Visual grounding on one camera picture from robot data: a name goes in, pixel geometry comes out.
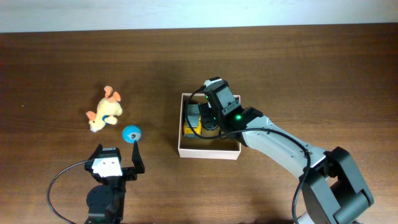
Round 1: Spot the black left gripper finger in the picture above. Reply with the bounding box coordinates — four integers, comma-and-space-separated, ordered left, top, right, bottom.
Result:
132, 141, 145, 174
89, 144, 103, 160

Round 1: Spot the yellow grey toy dump truck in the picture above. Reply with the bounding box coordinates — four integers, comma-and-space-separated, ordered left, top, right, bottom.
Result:
183, 104, 202, 138

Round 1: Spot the black round toy wheel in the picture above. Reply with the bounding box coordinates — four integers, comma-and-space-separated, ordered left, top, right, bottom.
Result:
202, 116, 218, 131

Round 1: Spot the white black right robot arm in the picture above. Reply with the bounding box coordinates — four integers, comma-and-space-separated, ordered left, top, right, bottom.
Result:
199, 77, 374, 224

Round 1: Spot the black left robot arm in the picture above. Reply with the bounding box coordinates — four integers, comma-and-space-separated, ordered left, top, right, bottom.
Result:
85, 142, 145, 224

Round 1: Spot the pink open cardboard box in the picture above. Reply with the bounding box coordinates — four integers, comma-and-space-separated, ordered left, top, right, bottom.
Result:
177, 93, 242, 160

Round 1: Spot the yellow plush bunny toy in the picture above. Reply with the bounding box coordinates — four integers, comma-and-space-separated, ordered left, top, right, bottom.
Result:
86, 85, 123, 133

